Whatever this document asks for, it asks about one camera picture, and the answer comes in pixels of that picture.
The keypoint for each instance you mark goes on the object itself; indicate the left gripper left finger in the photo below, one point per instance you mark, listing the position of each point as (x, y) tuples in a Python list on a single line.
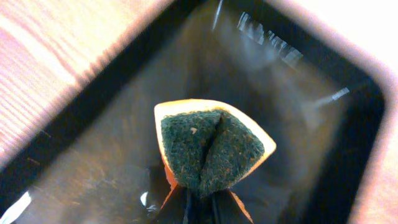
[(174, 208)]

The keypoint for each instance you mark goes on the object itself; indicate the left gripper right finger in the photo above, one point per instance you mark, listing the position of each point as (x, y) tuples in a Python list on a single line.
[(226, 210)]

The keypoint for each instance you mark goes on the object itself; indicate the black rectangular water basin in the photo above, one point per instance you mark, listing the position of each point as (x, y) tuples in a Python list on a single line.
[(98, 161)]

